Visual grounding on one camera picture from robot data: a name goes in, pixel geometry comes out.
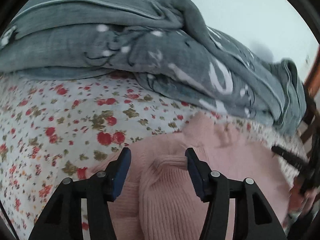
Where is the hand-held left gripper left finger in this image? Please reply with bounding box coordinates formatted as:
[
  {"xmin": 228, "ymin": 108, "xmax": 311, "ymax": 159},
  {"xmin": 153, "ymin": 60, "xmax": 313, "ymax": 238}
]
[{"xmin": 28, "ymin": 147, "xmax": 132, "ymax": 240}]

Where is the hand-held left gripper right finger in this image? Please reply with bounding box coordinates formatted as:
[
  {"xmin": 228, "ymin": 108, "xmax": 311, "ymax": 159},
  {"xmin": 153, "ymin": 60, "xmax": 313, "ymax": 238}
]
[{"xmin": 184, "ymin": 147, "xmax": 288, "ymax": 240}]

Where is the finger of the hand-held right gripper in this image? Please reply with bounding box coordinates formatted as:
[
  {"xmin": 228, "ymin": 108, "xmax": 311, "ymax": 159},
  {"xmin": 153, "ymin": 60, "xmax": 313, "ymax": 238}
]
[{"xmin": 271, "ymin": 145, "xmax": 310, "ymax": 171}]

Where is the pink knit sweater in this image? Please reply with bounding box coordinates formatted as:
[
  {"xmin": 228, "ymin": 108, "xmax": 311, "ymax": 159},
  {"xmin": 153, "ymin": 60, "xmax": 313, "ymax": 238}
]
[{"xmin": 82, "ymin": 112, "xmax": 295, "ymax": 240}]

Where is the floral bed sheet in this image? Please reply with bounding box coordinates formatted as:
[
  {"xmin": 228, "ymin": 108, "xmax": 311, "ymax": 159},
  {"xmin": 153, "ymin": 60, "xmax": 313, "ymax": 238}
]
[{"xmin": 0, "ymin": 70, "xmax": 309, "ymax": 240}]

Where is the brown wooden door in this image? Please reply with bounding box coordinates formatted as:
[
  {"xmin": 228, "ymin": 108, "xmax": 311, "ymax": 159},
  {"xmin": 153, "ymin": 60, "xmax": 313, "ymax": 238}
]
[{"xmin": 304, "ymin": 42, "xmax": 320, "ymax": 100}]

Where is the grey printed blanket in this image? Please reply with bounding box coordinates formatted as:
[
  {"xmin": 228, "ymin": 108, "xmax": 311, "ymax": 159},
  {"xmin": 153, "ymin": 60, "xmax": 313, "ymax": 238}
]
[{"xmin": 0, "ymin": 0, "xmax": 308, "ymax": 137}]

